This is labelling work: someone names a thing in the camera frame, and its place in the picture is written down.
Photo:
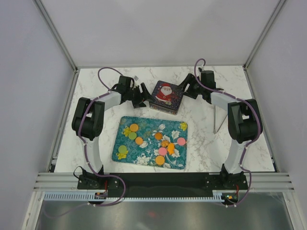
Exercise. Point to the orange flower cookie lower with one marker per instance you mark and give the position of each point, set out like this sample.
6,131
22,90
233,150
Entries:
171,148

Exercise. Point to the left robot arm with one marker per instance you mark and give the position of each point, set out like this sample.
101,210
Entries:
88,124

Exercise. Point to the black mounting base plate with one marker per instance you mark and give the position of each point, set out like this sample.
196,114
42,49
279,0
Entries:
163,184

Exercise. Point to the white cable duct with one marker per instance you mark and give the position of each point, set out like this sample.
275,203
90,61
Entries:
99,197

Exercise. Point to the orange round cookie left centre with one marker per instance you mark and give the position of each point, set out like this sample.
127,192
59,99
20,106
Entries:
139,140

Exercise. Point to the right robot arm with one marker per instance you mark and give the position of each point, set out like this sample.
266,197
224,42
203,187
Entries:
243,120

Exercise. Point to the aluminium frame rail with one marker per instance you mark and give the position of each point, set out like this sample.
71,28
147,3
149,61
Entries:
261,182

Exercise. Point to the metal tongs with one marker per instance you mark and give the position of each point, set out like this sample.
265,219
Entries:
219,117

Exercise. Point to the pink round cookie right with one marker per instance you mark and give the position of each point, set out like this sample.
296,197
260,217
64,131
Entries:
181,141

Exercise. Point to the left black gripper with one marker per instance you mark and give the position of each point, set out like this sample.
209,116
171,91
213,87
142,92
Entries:
139,102

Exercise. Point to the teal floral tray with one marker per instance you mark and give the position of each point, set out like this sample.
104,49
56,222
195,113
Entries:
153,132

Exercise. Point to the orange round cookie bottom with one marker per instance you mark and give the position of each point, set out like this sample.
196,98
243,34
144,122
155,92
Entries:
160,160

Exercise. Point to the pink round cookie lower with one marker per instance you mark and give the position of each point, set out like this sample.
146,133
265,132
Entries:
162,151

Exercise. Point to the green round cookie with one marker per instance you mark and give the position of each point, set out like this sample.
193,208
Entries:
132,135
122,149

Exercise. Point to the orange round cookie mid right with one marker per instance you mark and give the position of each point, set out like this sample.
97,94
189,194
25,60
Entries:
164,143

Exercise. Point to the pink round cookie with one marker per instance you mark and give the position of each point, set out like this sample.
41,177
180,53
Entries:
181,141
162,151

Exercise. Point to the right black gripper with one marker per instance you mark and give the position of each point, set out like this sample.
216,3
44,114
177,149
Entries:
189,78

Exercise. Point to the green round cookie lower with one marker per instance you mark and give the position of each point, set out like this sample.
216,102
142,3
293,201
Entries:
122,149

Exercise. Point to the orange round cookie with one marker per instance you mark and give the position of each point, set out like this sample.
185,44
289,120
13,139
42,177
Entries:
160,160
134,127
139,140

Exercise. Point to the square cookie tin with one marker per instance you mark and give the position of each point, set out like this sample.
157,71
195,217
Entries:
165,109

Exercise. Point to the gold tin lid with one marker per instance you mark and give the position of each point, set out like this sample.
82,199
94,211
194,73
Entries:
167,95

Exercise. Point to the orange round cookie top left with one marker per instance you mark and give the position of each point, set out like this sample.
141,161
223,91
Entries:
134,127

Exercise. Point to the green round cookie upper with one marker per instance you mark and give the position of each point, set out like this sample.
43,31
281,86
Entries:
132,135

